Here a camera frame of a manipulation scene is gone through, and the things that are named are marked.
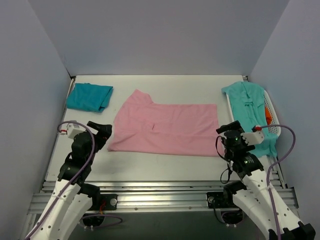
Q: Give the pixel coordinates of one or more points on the light turquoise t-shirt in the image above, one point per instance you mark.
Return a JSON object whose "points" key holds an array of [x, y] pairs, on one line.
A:
{"points": [[247, 102]]}

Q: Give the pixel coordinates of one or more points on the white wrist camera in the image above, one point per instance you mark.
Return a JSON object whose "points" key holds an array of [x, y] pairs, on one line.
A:
{"points": [[70, 129], [255, 137]]}

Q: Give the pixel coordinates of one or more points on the orange garment in basket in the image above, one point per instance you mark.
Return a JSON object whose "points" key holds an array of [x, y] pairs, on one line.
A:
{"points": [[268, 116]]}

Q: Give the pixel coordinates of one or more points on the pink t-shirt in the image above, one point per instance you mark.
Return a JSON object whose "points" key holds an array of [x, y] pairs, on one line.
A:
{"points": [[144, 126]]}

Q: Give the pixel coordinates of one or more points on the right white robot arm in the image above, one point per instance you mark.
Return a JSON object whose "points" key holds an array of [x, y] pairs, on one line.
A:
{"points": [[253, 193]]}

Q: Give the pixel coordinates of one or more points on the folded teal t-shirt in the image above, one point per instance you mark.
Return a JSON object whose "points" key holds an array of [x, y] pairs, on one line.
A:
{"points": [[89, 97]]}

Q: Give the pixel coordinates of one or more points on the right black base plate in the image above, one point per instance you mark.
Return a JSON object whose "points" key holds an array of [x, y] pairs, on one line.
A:
{"points": [[221, 200]]}

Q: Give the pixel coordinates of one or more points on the aluminium mounting rail frame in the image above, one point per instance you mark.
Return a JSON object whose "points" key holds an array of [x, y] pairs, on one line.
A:
{"points": [[149, 182]]}

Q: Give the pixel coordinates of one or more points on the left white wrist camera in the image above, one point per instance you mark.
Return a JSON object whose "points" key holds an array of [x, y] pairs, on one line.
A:
{"points": [[70, 129]]}

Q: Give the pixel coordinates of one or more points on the white plastic laundry basket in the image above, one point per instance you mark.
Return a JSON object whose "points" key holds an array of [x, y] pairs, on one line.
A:
{"points": [[268, 104]]}

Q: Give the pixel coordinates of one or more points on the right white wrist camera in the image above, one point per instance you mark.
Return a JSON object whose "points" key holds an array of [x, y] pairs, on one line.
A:
{"points": [[255, 137]]}

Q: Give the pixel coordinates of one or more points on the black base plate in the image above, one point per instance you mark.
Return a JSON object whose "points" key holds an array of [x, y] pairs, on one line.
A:
{"points": [[221, 200], [99, 202]]}

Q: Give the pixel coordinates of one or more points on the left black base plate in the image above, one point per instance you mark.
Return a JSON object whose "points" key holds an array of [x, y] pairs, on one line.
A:
{"points": [[99, 202]]}

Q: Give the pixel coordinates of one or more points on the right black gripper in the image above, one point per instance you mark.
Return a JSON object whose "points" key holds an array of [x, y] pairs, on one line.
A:
{"points": [[230, 126]]}

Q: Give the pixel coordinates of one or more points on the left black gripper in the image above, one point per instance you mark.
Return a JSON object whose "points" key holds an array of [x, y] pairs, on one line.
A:
{"points": [[100, 131]]}

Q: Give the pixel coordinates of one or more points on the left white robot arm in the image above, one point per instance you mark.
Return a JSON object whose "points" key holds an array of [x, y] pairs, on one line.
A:
{"points": [[72, 196]]}

